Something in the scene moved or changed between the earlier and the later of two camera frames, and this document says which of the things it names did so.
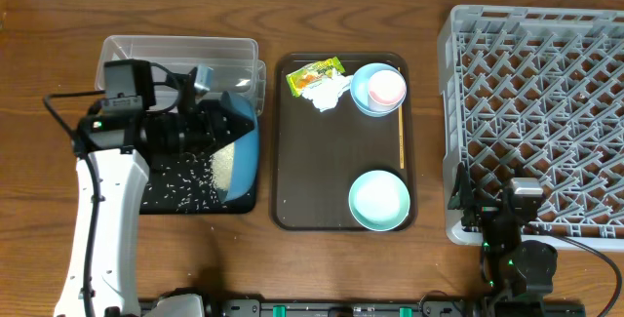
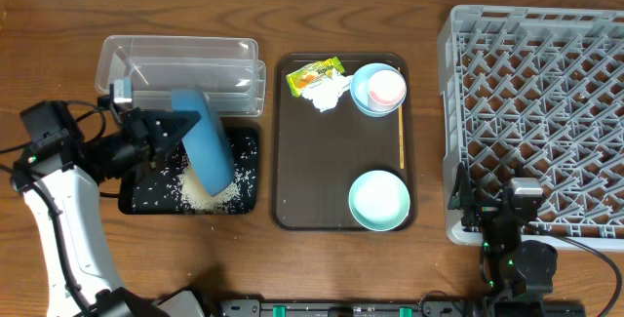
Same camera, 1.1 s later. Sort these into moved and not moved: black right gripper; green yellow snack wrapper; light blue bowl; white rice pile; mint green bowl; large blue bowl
Moved: large blue bowl; white rice pile
Not moved: mint green bowl; green yellow snack wrapper; black right gripper; light blue bowl
